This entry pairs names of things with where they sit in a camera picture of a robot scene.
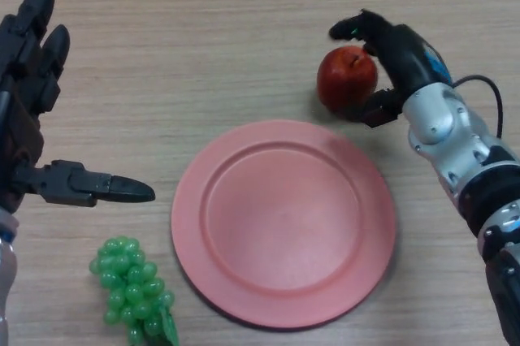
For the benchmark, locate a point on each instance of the green grape bunch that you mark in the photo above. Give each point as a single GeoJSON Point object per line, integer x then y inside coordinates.
{"type": "Point", "coordinates": [134, 289]}

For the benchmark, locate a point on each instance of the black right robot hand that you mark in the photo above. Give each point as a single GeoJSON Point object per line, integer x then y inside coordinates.
{"type": "Point", "coordinates": [402, 61]}

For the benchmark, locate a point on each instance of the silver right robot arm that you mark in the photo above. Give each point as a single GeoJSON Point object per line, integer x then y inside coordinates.
{"type": "Point", "coordinates": [459, 147]}

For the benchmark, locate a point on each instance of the red apple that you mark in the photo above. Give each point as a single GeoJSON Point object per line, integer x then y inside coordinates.
{"type": "Point", "coordinates": [345, 78]}

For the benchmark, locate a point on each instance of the pink round plate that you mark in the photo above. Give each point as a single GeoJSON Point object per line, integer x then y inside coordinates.
{"type": "Point", "coordinates": [284, 224]}

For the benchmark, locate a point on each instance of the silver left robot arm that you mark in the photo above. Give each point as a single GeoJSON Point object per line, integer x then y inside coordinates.
{"type": "Point", "coordinates": [6, 281]}

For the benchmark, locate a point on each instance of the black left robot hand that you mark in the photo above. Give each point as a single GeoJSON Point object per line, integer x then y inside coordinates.
{"type": "Point", "coordinates": [24, 118]}

